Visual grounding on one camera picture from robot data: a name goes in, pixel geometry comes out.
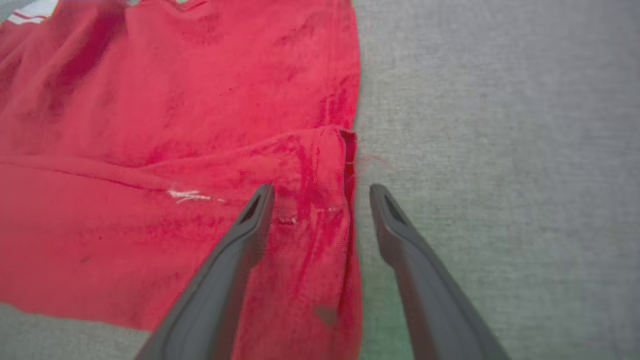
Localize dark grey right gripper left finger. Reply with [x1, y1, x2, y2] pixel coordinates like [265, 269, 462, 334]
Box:
[135, 183, 276, 360]

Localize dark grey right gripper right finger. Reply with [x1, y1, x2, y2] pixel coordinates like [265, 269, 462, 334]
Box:
[369, 183, 511, 360]

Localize red and white garment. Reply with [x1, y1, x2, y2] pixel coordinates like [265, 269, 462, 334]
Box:
[0, 0, 363, 360]

